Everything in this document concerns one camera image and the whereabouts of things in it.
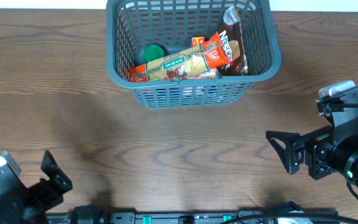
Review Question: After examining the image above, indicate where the Kleenex tissue multipack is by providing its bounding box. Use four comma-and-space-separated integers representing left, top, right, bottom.
132, 85, 223, 108

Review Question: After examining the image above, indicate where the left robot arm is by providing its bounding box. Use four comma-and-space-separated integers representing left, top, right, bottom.
0, 167, 73, 224

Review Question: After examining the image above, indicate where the brown Nescafe Gold pouch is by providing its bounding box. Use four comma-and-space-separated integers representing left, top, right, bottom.
218, 6, 248, 76

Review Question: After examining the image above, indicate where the San Remo spaghetti packet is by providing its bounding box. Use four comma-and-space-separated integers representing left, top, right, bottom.
129, 34, 231, 82

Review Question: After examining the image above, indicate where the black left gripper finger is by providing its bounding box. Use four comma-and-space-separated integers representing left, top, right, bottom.
41, 151, 70, 187
0, 169, 26, 198

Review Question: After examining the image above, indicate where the green lid pesto jar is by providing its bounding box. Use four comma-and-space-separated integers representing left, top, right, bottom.
144, 45, 165, 63

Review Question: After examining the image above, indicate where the orange Redoxon box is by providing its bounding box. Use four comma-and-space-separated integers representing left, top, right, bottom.
191, 37, 205, 47

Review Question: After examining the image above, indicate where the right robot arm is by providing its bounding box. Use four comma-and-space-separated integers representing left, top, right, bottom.
265, 122, 358, 188

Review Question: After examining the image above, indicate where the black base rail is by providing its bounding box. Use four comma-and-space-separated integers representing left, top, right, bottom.
46, 202, 339, 224

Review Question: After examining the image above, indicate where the grey plastic basket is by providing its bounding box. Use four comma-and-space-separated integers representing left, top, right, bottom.
106, 0, 282, 109

